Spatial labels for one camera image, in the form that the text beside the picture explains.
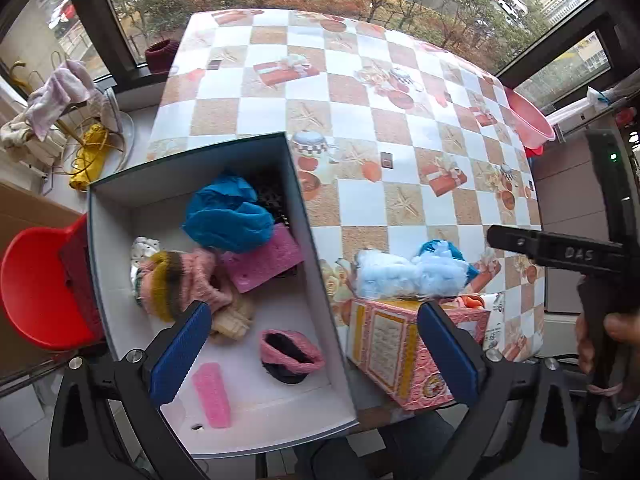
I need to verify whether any gold wire rack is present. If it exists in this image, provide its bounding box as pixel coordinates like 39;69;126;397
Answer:
11;51;128;176

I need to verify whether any checkered printed tablecloth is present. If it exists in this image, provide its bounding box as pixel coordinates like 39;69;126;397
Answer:
147;8;547;363

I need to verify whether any white round dish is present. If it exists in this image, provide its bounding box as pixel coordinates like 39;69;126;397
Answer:
97;86;137;167

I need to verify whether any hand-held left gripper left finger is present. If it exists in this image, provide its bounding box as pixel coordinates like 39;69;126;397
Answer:
47;301;213;480

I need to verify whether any dark patterned cloth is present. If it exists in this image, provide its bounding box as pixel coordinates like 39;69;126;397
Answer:
247;172;293;228

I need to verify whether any printed tissue pack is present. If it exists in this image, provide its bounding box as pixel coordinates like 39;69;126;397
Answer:
452;291;507;352

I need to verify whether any pink rectangular sponge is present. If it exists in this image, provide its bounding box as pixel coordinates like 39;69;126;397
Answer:
192;361;234;429

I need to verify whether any purple cloth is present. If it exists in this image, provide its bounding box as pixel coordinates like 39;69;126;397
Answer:
25;59;102;142

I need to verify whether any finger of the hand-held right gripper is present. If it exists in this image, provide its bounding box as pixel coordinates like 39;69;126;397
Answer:
486;224;546;266

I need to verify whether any light blue fuzzy sock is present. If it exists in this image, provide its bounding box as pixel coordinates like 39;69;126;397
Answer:
351;247;473;300

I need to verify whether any dark red pot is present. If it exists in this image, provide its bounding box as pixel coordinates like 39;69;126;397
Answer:
145;38;182;77

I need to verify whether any pink yellow knit sock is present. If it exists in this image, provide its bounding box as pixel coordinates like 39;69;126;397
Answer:
136;249;233;322

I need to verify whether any grey white cardboard box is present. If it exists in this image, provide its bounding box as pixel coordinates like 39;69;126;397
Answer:
86;131;360;458

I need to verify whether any beige cloth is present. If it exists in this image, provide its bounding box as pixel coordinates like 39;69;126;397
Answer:
0;112;67;167

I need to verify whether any yellow cloth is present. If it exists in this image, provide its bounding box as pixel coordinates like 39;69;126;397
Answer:
68;123;109;192

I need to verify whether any person's right hand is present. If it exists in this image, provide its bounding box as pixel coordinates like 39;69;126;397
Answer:
574;310;640;391

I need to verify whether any crumpled white paper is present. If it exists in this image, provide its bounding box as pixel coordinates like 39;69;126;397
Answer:
130;236;165;303

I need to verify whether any pink plastic basin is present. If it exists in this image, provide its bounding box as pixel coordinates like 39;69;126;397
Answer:
502;86;557;149

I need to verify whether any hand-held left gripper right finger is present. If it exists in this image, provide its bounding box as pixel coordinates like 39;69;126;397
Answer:
417;301;581;480

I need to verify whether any dark sock with pink cuff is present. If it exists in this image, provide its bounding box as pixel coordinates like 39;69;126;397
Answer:
258;329;327;386

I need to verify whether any pink tissue box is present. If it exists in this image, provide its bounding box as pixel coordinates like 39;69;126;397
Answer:
346;296;492;412

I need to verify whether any beige fuzzy sock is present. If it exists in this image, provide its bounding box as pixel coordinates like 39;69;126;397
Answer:
209;294;257;342

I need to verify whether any red plastic chair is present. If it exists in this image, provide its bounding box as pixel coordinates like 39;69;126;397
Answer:
0;212;108;352

